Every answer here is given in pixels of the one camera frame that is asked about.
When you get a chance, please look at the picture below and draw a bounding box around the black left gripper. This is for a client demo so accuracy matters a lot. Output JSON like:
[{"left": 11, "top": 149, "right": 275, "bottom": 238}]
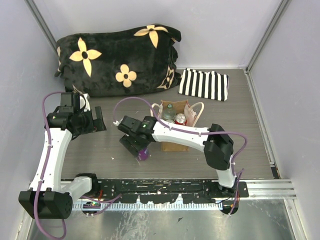
[{"left": 74, "top": 106, "right": 106, "bottom": 136}]

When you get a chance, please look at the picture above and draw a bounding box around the purple Fanta can front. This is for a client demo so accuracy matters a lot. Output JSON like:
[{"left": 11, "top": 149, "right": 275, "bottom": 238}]
[{"left": 136, "top": 147, "right": 149, "bottom": 161}]

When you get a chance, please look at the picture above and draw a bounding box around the clear glass bottle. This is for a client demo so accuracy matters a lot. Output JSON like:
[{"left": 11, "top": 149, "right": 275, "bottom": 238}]
[{"left": 162, "top": 103, "right": 176, "bottom": 120}]

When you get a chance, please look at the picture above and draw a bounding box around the red Coca-Cola can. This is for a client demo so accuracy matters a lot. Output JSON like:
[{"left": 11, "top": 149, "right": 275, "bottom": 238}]
[{"left": 174, "top": 113, "right": 187, "bottom": 126}]

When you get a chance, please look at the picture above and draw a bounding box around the brown canvas tote bag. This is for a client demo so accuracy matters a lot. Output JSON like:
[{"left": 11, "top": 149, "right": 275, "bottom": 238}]
[{"left": 151, "top": 100, "right": 205, "bottom": 153}]

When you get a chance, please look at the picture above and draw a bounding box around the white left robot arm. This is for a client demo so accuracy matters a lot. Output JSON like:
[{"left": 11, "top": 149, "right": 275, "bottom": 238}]
[{"left": 18, "top": 92, "right": 107, "bottom": 220}]

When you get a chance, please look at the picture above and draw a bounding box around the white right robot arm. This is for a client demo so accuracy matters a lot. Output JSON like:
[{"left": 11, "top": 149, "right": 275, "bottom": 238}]
[{"left": 113, "top": 115, "right": 248, "bottom": 197}]

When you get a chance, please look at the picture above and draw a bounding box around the black floral plush blanket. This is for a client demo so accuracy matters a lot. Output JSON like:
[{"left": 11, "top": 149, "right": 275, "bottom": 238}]
[{"left": 55, "top": 24, "right": 182, "bottom": 98}]

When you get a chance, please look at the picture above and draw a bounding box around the black white striped cloth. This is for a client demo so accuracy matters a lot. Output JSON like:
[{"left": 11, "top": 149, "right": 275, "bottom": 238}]
[{"left": 178, "top": 68, "right": 230, "bottom": 102}]

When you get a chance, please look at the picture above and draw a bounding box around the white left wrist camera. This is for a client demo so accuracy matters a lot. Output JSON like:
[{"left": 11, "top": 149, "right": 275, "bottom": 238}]
[{"left": 79, "top": 93, "right": 91, "bottom": 112}]

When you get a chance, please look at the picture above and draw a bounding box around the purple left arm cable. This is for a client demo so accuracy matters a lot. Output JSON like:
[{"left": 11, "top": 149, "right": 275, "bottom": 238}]
[{"left": 33, "top": 91, "right": 76, "bottom": 238}]

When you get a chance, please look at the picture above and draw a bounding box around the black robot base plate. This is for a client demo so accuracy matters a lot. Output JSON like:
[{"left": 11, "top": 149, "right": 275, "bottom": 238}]
[{"left": 85, "top": 178, "right": 249, "bottom": 204}]

